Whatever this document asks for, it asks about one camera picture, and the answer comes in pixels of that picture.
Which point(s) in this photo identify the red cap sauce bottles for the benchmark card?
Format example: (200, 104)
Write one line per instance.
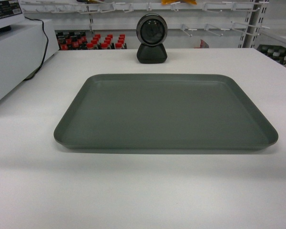
(80, 41)

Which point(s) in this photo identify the white wire hook rack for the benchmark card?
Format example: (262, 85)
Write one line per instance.
(220, 23)

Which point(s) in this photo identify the black round barcode scanner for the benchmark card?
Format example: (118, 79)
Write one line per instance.
(151, 31)

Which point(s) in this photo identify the white cash register box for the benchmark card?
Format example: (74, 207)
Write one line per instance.
(24, 45)

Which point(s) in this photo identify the grey rectangular serving tray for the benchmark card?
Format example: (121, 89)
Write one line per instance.
(163, 111)

